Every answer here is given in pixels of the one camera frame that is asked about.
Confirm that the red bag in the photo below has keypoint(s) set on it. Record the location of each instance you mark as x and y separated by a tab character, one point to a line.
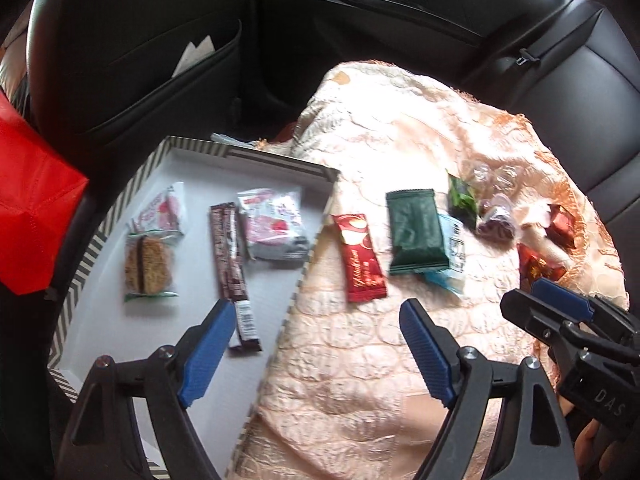
39	194

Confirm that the black front car seat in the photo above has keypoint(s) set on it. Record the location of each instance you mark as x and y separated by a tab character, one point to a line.
99	71

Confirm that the person right hand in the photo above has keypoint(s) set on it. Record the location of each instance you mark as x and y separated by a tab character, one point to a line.
607	447

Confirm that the clear wrapped candy right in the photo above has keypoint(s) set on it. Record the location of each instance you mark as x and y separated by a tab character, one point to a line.
506	180

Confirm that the seat belt buckle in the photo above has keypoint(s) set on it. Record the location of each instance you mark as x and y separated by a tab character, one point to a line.
526	58

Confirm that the pink white snack packet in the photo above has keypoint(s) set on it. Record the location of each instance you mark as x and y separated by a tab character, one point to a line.
165	213

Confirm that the red Golden Crown snack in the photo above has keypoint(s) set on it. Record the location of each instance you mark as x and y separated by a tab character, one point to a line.
364	276

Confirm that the clear wrapped dark candy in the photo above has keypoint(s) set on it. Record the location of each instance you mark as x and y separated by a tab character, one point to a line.
496	220

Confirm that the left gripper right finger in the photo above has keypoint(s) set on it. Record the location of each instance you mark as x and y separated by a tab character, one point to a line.
531	439

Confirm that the brown long chocolate bar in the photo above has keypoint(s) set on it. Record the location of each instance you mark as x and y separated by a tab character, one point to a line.
223	223

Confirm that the dark green snack packet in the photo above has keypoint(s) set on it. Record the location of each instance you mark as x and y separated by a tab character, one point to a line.
415	233

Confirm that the red candy lower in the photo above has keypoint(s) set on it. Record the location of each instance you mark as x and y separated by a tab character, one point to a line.
533	267

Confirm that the striped white cardboard box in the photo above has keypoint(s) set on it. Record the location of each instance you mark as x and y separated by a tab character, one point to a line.
176	307

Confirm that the strawberry white snack packet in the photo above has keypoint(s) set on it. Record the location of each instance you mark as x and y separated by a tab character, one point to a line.
273	225

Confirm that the brown cookie clear packet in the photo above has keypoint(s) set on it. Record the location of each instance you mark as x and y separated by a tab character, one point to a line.
149	266

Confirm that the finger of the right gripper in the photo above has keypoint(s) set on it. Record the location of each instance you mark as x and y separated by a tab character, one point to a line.
547	317
598	313

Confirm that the red candy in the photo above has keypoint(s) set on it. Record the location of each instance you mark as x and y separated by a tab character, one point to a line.
533	267
561	228

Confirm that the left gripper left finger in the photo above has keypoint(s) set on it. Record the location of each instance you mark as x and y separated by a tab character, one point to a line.
102	438

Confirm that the black car seat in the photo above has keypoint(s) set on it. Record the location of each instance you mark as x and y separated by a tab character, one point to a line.
99	71
582	99

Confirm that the black rear car seat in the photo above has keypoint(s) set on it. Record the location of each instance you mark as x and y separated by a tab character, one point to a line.
582	99

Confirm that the green black snack packet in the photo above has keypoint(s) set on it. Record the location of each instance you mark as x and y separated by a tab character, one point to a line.
461	202

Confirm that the clear wrapped candy left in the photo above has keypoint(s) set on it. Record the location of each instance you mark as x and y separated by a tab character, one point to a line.
477	175

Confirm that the grey plastic bag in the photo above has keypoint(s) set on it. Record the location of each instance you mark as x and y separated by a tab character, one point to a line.
223	138

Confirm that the light blue snack packet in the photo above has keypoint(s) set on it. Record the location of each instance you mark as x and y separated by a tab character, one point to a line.
451	278

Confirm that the white paper in pocket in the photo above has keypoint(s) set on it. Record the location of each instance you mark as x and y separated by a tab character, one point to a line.
193	55

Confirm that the red candy upper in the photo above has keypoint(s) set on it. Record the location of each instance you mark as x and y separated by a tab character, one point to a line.
561	228

